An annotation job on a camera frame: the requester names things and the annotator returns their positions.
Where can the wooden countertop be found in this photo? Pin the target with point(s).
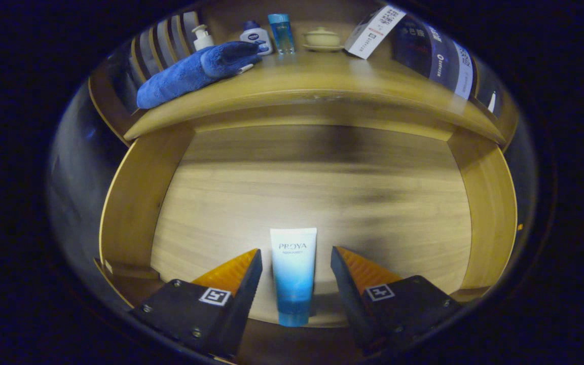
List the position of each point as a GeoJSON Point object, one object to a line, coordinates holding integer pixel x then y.
{"type": "Point", "coordinates": [322, 76]}

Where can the blue white tube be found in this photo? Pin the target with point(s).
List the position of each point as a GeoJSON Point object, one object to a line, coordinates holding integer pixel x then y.
{"type": "Point", "coordinates": [293, 274]}

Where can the blue folded towel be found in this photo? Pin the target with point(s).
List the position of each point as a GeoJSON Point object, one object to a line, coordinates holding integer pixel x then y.
{"type": "Point", "coordinates": [185, 76]}

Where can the dark blue book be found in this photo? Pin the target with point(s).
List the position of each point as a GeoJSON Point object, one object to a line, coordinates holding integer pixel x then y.
{"type": "Point", "coordinates": [418, 48]}

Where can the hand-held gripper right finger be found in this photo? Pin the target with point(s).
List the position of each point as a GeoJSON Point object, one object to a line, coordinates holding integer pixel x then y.
{"type": "Point", "coordinates": [353, 304]}

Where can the blue glass bottle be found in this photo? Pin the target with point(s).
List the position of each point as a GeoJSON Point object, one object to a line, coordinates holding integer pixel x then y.
{"type": "Point", "coordinates": [282, 33]}

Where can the white pump bottle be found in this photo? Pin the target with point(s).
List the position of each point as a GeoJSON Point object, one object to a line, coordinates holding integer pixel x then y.
{"type": "Point", "coordinates": [202, 39]}

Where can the white bottle blue cap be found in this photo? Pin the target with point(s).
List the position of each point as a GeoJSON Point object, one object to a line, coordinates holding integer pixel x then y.
{"type": "Point", "coordinates": [256, 36]}

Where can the white book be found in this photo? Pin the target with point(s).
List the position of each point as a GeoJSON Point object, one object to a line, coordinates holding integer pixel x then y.
{"type": "Point", "coordinates": [373, 33]}

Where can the beige lidded teacup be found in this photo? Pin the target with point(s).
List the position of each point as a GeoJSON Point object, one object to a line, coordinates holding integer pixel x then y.
{"type": "Point", "coordinates": [321, 38]}

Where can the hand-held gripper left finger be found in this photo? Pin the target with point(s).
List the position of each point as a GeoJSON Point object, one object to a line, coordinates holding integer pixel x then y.
{"type": "Point", "coordinates": [236, 309]}

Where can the light purple book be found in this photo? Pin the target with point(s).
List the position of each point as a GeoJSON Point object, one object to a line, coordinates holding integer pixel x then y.
{"type": "Point", "coordinates": [464, 71]}

